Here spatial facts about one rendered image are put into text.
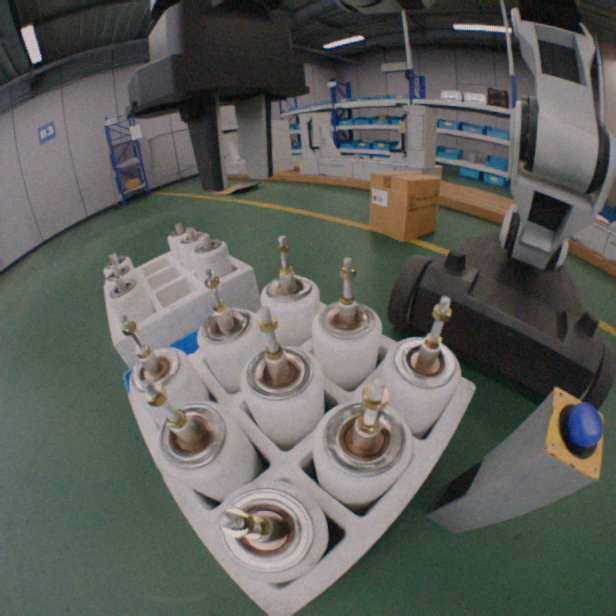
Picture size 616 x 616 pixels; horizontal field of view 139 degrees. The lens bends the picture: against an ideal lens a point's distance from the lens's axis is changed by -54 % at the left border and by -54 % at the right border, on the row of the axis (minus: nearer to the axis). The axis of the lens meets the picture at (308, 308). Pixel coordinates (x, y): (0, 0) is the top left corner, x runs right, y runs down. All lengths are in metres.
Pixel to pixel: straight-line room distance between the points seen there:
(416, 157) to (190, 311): 2.05
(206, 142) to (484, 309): 0.53
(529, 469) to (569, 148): 0.41
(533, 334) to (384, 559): 0.48
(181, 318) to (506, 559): 0.83
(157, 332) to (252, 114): 0.51
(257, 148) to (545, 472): 0.33
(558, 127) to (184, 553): 0.89
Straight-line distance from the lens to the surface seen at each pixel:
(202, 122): 0.16
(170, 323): 0.61
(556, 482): 0.27
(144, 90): 0.15
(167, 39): 0.17
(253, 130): 0.19
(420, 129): 2.26
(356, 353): 0.32
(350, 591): 0.48
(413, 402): 0.29
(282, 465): 0.31
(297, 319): 0.39
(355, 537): 0.29
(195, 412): 0.28
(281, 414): 0.27
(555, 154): 0.47
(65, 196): 6.42
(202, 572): 0.52
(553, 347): 0.58
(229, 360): 0.34
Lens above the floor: 0.47
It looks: 37 degrees down
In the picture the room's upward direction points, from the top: 5 degrees counter-clockwise
